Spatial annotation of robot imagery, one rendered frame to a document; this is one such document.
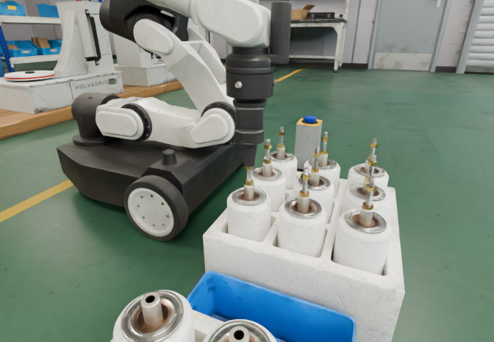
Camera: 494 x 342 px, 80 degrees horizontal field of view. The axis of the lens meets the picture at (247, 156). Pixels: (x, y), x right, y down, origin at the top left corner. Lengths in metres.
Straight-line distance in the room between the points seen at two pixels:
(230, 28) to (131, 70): 2.78
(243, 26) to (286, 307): 0.51
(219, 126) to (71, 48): 2.05
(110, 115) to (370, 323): 0.97
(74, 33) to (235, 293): 2.48
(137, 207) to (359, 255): 0.63
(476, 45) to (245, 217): 5.35
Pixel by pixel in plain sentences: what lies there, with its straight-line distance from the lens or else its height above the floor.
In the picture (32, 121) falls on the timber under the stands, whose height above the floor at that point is 0.06.
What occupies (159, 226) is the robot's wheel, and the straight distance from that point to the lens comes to 0.93.
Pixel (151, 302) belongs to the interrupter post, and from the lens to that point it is 0.41.
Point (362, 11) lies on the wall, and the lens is 5.63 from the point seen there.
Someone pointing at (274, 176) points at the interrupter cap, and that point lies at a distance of 0.73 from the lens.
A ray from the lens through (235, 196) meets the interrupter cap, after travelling 0.64.
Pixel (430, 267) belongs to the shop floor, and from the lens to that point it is 0.97.
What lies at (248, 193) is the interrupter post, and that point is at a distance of 0.62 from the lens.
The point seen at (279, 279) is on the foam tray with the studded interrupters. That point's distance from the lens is 0.64.
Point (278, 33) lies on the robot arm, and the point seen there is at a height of 0.58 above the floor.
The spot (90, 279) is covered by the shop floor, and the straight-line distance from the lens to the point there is 0.90.
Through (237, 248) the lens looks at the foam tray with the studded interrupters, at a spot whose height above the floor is 0.17.
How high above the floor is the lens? 0.58
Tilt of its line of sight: 23 degrees down
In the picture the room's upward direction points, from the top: straight up
